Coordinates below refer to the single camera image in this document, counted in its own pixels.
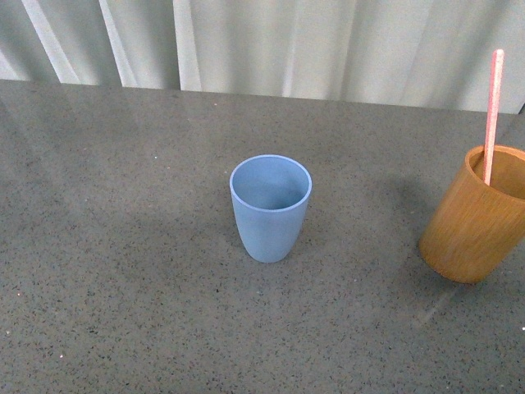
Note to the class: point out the blue plastic cup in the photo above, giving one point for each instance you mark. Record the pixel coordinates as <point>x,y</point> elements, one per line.
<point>270,195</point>

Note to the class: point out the white curtain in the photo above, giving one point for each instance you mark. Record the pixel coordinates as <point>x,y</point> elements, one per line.
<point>419,53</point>

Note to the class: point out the brown bamboo chopstick holder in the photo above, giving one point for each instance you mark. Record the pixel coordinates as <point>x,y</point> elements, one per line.
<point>476,225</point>

